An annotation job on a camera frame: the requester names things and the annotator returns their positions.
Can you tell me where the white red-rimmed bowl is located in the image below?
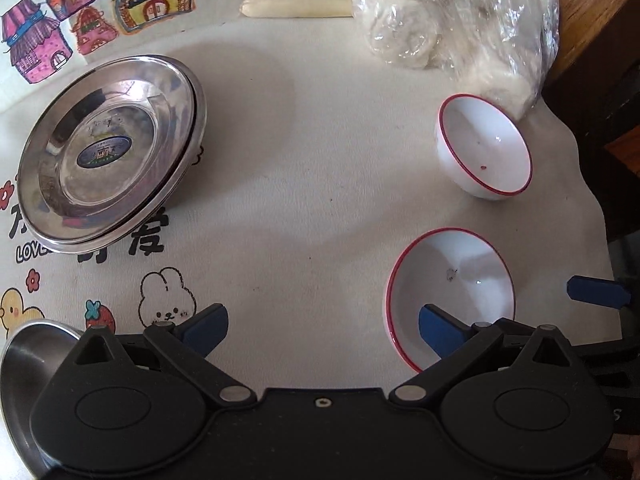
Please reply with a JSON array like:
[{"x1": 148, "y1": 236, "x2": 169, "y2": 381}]
[
  {"x1": 383, "y1": 228, "x2": 515, "y2": 372},
  {"x1": 434, "y1": 93, "x2": 533, "y2": 200}
]

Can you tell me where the large steel bowl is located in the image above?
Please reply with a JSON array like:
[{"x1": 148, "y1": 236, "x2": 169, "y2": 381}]
[{"x1": 1, "y1": 320, "x2": 82, "y2": 479}]

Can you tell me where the bottom steel plate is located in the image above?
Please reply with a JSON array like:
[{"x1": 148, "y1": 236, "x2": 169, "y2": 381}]
[{"x1": 24, "y1": 56, "x2": 208, "y2": 256}]

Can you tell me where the plastic bag of buns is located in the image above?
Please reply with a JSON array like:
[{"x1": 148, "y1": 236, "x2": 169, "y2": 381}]
[{"x1": 352, "y1": 0, "x2": 560, "y2": 120}]

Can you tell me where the cream rolling pin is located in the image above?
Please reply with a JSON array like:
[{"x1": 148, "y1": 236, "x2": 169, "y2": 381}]
[{"x1": 240, "y1": 0, "x2": 352, "y2": 18}]

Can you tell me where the coloured houses drawing paper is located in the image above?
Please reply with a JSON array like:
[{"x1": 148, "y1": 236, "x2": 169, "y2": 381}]
[{"x1": 1, "y1": 0, "x2": 243, "y2": 110}]

